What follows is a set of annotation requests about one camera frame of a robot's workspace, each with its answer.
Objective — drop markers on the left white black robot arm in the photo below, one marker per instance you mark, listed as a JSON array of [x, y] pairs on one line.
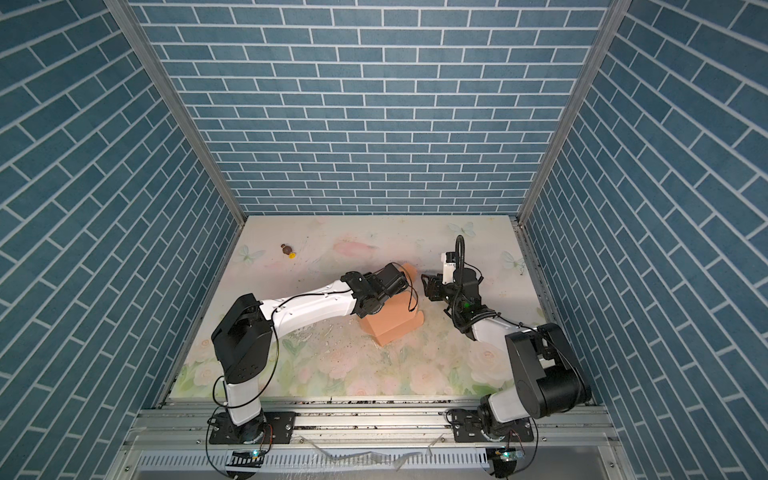
[[251, 328]]

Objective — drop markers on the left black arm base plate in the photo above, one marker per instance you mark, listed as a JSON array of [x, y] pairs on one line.
[[268, 428]]

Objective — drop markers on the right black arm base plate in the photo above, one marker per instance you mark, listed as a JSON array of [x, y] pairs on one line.
[[473, 426]]

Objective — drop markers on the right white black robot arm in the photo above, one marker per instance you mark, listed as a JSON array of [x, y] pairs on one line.
[[547, 377]]

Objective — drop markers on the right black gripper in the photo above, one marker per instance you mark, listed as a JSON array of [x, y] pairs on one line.
[[435, 288]]

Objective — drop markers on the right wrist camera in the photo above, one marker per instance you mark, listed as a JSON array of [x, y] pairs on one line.
[[449, 266]]

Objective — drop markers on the small brown yellow toy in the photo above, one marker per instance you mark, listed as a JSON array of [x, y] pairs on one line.
[[288, 251]]

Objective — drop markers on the white slotted cable duct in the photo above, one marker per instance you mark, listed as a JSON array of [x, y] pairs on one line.
[[305, 460]]

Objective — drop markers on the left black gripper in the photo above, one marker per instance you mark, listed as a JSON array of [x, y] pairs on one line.
[[366, 276]]

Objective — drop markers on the orange cardboard paper box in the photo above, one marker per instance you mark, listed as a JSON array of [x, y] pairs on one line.
[[399, 316]]

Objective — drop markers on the aluminium mounting rail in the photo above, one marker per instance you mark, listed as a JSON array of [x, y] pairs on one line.
[[408, 422]]

